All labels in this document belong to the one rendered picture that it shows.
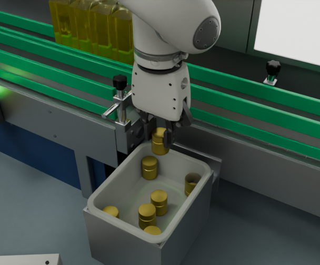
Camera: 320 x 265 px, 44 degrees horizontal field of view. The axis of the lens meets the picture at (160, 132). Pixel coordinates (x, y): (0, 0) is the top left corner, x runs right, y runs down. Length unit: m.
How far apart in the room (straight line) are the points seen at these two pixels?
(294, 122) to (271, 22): 0.23
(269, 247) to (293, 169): 0.28
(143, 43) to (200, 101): 0.27
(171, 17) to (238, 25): 0.43
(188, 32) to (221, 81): 0.38
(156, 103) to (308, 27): 0.37
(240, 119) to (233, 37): 0.21
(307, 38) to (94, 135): 0.50
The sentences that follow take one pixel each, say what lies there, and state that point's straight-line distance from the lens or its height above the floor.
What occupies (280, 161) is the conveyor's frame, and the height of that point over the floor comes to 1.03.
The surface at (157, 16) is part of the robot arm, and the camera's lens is 0.49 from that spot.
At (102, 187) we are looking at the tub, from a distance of 0.78.
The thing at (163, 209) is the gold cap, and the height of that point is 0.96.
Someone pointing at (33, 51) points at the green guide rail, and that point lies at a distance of 1.06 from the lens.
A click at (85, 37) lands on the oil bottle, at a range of 0.96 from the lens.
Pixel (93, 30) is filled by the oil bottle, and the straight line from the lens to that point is 0.94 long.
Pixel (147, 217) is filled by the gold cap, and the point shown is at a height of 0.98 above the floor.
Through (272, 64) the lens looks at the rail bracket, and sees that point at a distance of 0.84.
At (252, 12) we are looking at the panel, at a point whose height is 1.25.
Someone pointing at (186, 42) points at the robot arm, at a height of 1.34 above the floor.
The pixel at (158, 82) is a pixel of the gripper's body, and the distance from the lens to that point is 0.65.
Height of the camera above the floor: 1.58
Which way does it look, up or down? 39 degrees down
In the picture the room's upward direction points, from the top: straight up
